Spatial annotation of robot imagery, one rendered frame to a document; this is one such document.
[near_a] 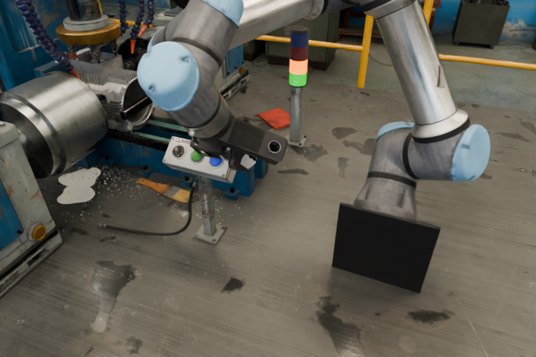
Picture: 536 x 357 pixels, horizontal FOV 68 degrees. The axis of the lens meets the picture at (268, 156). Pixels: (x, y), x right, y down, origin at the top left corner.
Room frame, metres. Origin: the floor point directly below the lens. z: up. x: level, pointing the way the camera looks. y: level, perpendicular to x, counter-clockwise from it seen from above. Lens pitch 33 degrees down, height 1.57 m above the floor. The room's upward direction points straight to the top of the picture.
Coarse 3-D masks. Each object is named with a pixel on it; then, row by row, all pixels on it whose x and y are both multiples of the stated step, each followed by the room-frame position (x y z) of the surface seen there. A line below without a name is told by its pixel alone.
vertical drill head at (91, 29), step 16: (80, 0) 1.18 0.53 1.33; (96, 0) 1.22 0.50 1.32; (80, 16) 1.18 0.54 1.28; (96, 16) 1.20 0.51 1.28; (64, 32) 1.15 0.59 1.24; (80, 32) 1.15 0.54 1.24; (96, 32) 1.15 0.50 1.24; (112, 32) 1.19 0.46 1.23; (96, 48) 1.16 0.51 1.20; (112, 48) 1.23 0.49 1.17
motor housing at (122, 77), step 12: (120, 72) 1.19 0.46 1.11; (132, 72) 1.19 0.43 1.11; (108, 84) 1.16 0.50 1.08; (120, 84) 1.15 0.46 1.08; (132, 84) 1.27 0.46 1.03; (120, 96) 1.11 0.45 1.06; (132, 96) 1.27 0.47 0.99; (108, 108) 1.10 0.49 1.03; (120, 108) 1.10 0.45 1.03; (144, 108) 1.23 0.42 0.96; (120, 120) 1.09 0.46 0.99; (132, 120) 1.18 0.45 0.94; (144, 120) 1.18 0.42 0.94
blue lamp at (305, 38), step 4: (308, 32) 1.29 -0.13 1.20; (292, 36) 1.27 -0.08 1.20; (296, 36) 1.26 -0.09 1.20; (300, 36) 1.25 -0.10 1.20; (304, 36) 1.26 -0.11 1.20; (308, 36) 1.27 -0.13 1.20; (292, 40) 1.27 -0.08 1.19; (296, 40) 1.26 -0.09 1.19; (300, 40) 1.25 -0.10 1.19; (304, 40) 1.26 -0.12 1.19; (308, 40) 1.27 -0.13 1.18; (292, 44) 1.27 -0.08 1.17; (296, 44) 1.26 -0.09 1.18; (300, 44) 1.25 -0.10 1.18; (304, 44) 1.26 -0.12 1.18; (308, 44) 1.27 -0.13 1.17
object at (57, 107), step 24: (0, 96) 0.92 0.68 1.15; (24, 96) 0.90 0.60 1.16; (48, 96) 0.92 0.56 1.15; (72, 96) 0.96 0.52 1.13; (96, 96) 1.01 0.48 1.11; (0, 120) 0.89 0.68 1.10; (24, 120) 0.86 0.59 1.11; (48, 120) 0.87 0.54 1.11; (72, 120) 0.91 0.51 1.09; (96, 120) 0.97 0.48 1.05; (24, 144) 0.84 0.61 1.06; (48, 144) 0.83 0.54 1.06; (72, 144) 0.88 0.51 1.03; (96, 144) 0.97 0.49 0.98; (48, 168) 0.85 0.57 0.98
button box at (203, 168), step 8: (176, 144) 0.81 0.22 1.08; (184, 144) 0.80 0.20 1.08; (168, 152) 0.80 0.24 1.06; (184, 152) 0.78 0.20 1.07; (168, 160) 0.78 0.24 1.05; (176, 160) 0.78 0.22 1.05; (184, 160) 0.77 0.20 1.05; (200, 160) 0.76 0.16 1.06; (208, 160) 0.76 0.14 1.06; (224, 160) 0.75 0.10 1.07; (176, 168) 0.79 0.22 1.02; (184, 168) 0.76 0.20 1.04; (192, 168) 0.75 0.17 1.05; (200, 168) 0.75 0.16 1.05; (208, 168) 0.74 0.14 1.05; (216, 168) 0.74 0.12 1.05; (224, 168) 0.74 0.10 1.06; (208, 176) 0.75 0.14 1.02; (216, 176) 0.73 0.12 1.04; (224, 176) 0.72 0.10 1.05; (232, 176) 0.75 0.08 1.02
